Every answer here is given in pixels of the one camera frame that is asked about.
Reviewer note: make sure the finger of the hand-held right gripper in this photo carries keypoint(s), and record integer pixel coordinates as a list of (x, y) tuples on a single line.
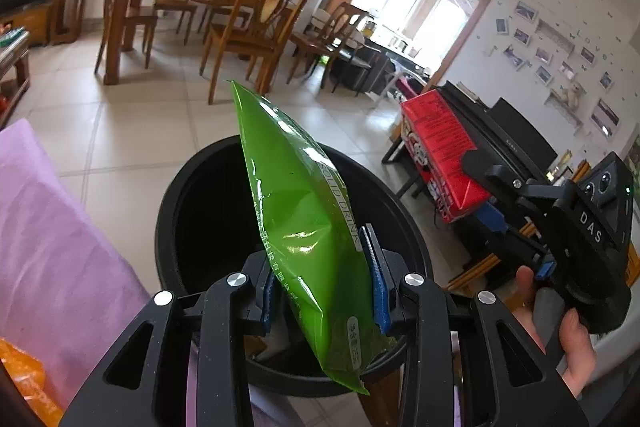
[(492, 172), (495, 218)]

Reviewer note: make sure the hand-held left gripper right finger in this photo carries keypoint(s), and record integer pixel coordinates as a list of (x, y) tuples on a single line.
[(377, 287)]

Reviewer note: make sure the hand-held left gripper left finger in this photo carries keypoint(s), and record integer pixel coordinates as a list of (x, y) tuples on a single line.
[(270, 302)]

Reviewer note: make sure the red cardboard box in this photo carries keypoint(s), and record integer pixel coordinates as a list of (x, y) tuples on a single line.
[(440, 137)]

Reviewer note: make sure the green snack bag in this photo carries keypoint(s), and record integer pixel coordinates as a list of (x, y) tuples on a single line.
[(300, 207)]

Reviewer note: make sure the black trash bin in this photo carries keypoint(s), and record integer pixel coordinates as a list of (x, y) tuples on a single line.
[(210, 217)]

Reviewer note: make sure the person's right hand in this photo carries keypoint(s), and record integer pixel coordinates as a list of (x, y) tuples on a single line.
[(575, 357)]

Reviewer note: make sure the white teddy bear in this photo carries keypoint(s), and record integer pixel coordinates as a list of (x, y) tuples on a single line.
[(572, 94)]

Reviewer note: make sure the purple cloth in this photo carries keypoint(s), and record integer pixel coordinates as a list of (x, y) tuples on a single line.
[(50, 232)]

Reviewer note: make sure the orange plastic bag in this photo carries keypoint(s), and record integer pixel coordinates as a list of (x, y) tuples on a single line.
[(25, 377)]

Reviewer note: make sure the wooden coffee table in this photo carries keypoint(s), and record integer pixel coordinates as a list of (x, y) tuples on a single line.
[(12, 57)]

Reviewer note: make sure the wooden television cabinet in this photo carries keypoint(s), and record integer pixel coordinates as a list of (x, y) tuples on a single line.
[(35, 22)]

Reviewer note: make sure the white wall shelf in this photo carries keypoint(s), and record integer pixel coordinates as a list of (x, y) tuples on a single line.
[(562, 107)]

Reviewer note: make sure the group of wall photo frames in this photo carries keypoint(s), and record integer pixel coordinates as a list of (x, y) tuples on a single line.
[(525, 9)]

